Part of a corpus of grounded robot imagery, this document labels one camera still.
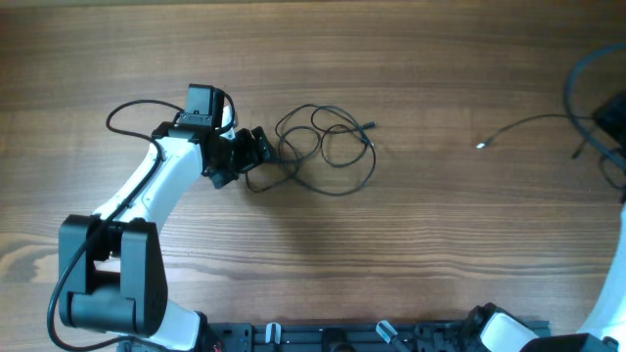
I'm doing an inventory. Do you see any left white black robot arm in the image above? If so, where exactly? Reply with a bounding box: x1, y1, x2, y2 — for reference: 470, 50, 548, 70
47, 84, 272, 351

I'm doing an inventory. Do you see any black usb cable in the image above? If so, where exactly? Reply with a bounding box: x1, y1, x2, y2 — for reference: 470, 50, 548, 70
244, 103, 378, 198
476, 112, 596, 150

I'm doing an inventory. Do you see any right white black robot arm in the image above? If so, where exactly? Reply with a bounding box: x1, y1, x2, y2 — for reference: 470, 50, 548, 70
477, 226, 625, 352

